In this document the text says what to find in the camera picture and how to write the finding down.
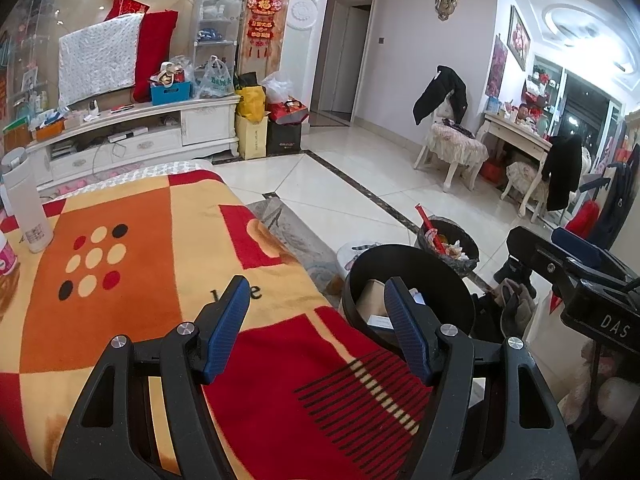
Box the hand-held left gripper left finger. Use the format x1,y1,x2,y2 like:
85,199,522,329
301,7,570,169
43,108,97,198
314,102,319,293
50,274,251,480

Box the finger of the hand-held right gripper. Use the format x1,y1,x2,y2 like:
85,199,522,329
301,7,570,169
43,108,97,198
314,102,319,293
550,227,640,281
506,226,591,302

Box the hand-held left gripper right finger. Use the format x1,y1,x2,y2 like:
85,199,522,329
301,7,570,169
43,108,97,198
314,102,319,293
384,276,581,480

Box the black round bin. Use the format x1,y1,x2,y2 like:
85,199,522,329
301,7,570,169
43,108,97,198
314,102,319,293
341,244,476,361

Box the black shoes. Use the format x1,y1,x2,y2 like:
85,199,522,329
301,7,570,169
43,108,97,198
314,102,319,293
492,255,538,301

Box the brown cardboard piece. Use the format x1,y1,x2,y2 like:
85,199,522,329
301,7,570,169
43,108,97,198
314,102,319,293
357,280,388,318

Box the dark hanging coat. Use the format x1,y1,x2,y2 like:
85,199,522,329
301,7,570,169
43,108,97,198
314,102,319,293
597,145,640,251

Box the small dark waste bin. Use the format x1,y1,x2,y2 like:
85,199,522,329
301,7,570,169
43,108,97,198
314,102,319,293
417,215,480,278

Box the white stool with lace cover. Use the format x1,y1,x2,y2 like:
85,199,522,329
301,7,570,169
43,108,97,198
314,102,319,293
500,162,551,223

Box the black coat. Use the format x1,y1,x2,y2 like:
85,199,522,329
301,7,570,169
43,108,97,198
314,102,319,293
540,134,583,212

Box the cartoon print stool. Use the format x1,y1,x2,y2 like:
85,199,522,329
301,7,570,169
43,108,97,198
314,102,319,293
336,242,381,281

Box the orange red patterned blanket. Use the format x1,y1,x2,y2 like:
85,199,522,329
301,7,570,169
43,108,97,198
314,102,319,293
0,170,436,480

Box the grey rug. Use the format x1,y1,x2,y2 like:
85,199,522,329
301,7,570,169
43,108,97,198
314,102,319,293
247,195,346,296

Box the red stick wrapper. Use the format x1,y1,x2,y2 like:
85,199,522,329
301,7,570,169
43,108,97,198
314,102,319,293
414,203,443,251

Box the white dressing table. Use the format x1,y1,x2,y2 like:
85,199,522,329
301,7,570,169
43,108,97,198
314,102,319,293
475,110,553,181

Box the white chair with lace cover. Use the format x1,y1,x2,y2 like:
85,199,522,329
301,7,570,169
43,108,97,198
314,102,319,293
414,122,490,192

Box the black jacket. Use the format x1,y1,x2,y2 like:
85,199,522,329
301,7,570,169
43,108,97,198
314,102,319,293
412,65,468,126

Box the unframed red flower picture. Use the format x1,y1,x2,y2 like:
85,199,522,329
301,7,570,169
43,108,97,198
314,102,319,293
485,35,508,98

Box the beige paper bag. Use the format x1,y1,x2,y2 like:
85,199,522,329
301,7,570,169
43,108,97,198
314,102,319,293
236,110,271,161

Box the black shopping bag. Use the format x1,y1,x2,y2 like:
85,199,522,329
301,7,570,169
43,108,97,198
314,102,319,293
266,117,303,157

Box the white tv cabinet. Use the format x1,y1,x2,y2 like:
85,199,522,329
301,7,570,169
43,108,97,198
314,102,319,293
25,95,242,186

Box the framed red flower picture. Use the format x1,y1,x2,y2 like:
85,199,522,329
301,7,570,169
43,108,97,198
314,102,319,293
506,5,531,71

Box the white router box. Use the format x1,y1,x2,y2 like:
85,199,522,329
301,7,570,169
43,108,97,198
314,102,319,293
107,127,150,143

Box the red gift bag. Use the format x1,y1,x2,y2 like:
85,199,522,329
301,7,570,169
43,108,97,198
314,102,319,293
269,100,310,126

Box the yellow bag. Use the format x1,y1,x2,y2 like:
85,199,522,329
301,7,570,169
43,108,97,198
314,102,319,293
235,85,268,123

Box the white thermos bottle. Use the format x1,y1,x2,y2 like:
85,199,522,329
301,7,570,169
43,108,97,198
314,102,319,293
0,147,53,254

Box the blue plastic basket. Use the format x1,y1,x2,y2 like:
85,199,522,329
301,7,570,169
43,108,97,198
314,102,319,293
150,81,192,106

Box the clear white plastic bag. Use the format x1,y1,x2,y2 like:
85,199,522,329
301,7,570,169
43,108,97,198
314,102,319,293
260,71,293,103

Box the white green printed plastic bag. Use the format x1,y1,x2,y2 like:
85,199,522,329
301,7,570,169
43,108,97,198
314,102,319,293
194,55,235,100

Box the orange tray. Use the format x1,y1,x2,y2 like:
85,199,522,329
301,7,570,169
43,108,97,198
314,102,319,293
34,117,66,141

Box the white door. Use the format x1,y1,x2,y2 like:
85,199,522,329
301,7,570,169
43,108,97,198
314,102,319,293
310,0,378,123

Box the red cloth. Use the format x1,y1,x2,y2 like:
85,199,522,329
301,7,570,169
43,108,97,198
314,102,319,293
132,10,179,103

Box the white quilted cloth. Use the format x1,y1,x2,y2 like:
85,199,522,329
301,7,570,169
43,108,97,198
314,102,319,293
57,12,145,107

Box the clear shelf unit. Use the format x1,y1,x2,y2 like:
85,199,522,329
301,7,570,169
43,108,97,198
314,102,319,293
192,0,246,86

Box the clear display cabinet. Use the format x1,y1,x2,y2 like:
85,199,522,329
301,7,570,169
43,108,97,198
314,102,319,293
0,0,61,126

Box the red knot wall decoration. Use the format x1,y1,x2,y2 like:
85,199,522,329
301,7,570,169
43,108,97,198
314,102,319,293
245,0,283,58

